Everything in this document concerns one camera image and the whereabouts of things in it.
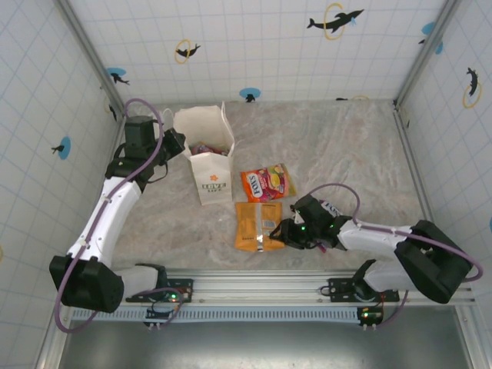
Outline orange snack packet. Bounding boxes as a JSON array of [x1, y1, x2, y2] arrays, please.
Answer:
[[234, 201, 288, 254]]

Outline orange Fox's candy pack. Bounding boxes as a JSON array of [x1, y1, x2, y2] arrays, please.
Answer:
[[241, 163, 299, 204]]

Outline cream paper bag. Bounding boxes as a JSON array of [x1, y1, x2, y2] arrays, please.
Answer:
[[161, 100, 236, 207]]

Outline seal sticker on blue disc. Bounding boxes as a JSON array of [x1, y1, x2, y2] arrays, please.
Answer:
[[238, 87, 261, 104]]

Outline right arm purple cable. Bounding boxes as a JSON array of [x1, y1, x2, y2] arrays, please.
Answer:
[[295, 183, 484, 330]]

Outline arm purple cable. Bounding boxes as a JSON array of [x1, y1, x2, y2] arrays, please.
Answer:
[[52, 98, 188, 334], [295, 183, 484, 330]]

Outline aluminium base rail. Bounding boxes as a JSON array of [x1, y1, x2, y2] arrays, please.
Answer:
[[61, 268, 476, 308]]

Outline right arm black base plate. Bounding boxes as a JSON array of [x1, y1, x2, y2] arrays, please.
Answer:
[[327, 277, 401, 304]]

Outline white slotted cable duct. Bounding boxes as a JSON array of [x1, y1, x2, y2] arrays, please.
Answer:
[[71, 305, 366, 323]]

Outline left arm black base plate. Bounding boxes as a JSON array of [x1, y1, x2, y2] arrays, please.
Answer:
[[125, 277, 195, 304]]

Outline aluminium corner post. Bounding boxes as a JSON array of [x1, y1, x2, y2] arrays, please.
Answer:
[[57, 0, 126, 116], [394, 0, 462, 108]]

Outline aluminium side rail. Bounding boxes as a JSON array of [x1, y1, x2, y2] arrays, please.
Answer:
[[394, 100, 435, 224]]

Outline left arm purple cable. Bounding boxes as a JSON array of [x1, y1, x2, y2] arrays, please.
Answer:
[[52, 98, 188, 334]]

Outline dolphin sticker with yellow ring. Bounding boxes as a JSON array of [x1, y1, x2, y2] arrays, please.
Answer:
[[306, 2, 365, 42]]

